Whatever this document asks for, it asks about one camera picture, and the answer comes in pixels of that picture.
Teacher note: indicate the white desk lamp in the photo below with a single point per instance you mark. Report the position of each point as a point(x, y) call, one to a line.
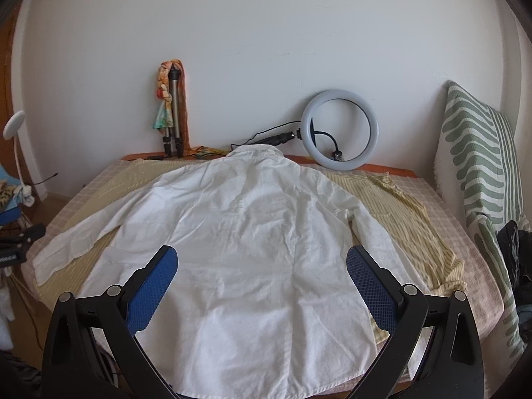
point(10, 132)

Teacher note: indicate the yellow striped garment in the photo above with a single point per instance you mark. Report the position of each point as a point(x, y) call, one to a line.
point(399, 224)

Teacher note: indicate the white ring light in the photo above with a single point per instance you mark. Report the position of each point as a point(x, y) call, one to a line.
point(339, 130)

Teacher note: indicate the pink checked bed cover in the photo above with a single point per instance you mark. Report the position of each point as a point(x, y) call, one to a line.
point(484, 300)

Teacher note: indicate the dark clothes pile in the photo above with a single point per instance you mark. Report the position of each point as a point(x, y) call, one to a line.
point(515, 247)

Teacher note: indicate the white long-sleeved shirt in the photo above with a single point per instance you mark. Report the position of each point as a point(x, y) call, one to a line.
point(213, 368)

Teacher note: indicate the green white patterned pillow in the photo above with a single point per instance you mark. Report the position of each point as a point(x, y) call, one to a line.
point(477, 174)

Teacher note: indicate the colourful orange scarf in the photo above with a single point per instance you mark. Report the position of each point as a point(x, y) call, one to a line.
point(198, 153)

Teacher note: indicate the grey folded tripod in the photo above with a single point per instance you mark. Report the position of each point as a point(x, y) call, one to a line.
point(172, 142)

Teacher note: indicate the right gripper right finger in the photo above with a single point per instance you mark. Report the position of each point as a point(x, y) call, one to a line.
point(451, 365)

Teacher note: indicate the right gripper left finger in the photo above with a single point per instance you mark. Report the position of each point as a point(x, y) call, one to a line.
point(72, 366)

